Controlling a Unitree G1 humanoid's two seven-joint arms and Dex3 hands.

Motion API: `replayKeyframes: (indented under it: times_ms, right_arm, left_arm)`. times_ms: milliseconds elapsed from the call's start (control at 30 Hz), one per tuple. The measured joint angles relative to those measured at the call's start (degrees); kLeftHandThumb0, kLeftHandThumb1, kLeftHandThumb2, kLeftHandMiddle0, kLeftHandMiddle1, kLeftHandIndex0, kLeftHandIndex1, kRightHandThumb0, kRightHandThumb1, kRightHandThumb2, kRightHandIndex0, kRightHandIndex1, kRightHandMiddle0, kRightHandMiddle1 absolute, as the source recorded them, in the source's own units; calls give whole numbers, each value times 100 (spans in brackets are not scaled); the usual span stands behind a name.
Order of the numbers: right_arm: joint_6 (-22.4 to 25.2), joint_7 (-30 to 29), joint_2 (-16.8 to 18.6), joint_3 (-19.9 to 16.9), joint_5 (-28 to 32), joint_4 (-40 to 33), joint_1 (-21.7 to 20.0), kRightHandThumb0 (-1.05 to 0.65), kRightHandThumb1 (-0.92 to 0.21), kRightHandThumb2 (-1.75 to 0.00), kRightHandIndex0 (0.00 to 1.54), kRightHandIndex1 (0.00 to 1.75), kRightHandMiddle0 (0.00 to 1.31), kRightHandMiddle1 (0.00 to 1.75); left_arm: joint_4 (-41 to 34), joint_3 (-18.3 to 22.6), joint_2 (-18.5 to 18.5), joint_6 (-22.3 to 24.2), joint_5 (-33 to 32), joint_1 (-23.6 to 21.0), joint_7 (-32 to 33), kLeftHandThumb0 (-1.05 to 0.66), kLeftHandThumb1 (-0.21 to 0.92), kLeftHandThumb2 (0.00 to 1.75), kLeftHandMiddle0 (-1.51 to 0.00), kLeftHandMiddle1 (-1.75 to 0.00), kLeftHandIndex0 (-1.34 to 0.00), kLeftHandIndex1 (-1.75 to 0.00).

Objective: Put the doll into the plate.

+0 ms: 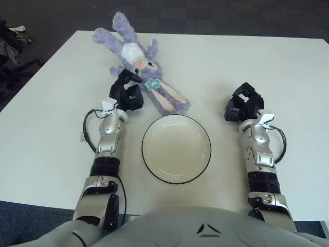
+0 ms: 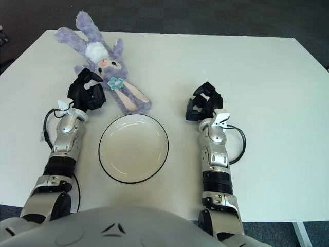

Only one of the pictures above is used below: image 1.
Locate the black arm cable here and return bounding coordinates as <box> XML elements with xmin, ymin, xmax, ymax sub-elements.
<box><xmin>267</xmin><ymin>126</ymin><xmax>287</xmax><ymax>164</ymax></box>
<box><xmin>82</xmin><ymin>109</ymin><xmax>128</xmax><ymax>217</ymax></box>

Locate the grey robot torso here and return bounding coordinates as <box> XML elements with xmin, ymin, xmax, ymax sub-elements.
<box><xmin>45</xmin><ymin>205</ymin><xmax>329</xmax><ymax>247</ymax></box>

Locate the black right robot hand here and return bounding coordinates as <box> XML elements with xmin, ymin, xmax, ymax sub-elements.
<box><xmin>222</xmin><ymin>82</ymin><xmax>265</xmax><ymax>123</ymax></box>

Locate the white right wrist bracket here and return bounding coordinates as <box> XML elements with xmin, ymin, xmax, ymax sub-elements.
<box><xmin>257</xmin><ymin>112</ymin><xmax>275</xmax><ymax>128</ymax></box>

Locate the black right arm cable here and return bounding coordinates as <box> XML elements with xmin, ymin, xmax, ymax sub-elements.
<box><xmin>267</xmin><ymin>126</ymin><xmax>287</xmax><ymax>164</ymax></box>

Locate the purple plush bunny doll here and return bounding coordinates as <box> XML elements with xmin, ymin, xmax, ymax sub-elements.
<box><xmin>92</xmin><ymin>10</ymin><xmax>191</xmax><ymax>116</ymax></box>

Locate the cream plate with black rim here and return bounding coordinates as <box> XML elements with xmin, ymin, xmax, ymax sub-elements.
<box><xmin>141</xmin><ymin>115</ymin><xmax>213</xmax><ymax>185</ymax></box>

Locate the white table leg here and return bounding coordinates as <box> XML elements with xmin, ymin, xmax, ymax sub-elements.
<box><xmin>319</xmin><ymin>220</ymin><xmax>329</xmax><ymax>237</ymax></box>

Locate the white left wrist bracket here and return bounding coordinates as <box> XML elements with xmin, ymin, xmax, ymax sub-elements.
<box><xmin>101</xmin><ymin>97</ymin><xmax>119</xmax><ymax>116</ymax></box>

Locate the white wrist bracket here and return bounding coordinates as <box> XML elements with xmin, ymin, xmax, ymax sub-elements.
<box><xmin>257</xmin><ymin>112</ymin><xmax>275</xmax><ymax>128</ymax></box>
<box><xmin>101</xmin><ymin>97</ymin><xmax>119</xmax><ymax>116</ymax></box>

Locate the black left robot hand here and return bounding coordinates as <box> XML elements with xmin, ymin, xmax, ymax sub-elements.
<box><xmin>109</xmin><ymin>68</ymin><xmax>144</xmax><ymax>112</ymax></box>

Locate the black office chair base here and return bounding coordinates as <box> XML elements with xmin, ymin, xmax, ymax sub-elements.
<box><xmin>0</xmin><ymin>59</ymin><xmax>39</xmax><ymax>85</ymax></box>

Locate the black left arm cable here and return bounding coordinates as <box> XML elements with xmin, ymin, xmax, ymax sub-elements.
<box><xmin>82</xmin><ymin>109</ymin><xmax>128</xmax><ymax>217</ymax></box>

